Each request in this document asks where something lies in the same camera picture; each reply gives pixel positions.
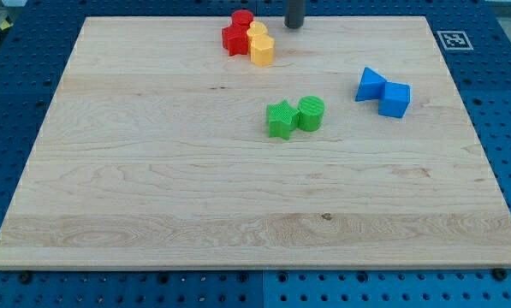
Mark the green star block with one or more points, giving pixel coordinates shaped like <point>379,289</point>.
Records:
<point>281,119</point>

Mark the green cylinder block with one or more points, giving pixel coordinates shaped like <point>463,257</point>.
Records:
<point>311,111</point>

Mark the light wooden board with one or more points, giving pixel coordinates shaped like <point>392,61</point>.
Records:
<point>154,154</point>

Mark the yellow hexagon block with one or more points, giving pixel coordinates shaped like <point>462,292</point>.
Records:
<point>262,50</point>

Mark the red star block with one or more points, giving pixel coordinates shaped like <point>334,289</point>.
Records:
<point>235,40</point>

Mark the yellow heart block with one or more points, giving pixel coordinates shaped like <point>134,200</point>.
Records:
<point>256,28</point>

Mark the blue triangle block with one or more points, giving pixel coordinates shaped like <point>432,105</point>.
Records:
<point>371,85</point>

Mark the red cylinder block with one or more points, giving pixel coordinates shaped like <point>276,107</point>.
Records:
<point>242,18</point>

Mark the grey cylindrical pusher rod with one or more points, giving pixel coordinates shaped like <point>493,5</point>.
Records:
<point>295,14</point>

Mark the blue cube block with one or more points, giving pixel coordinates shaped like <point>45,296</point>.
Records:
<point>395,99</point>

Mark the white fiducial marker tag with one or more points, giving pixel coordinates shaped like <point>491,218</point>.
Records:
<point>454,40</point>

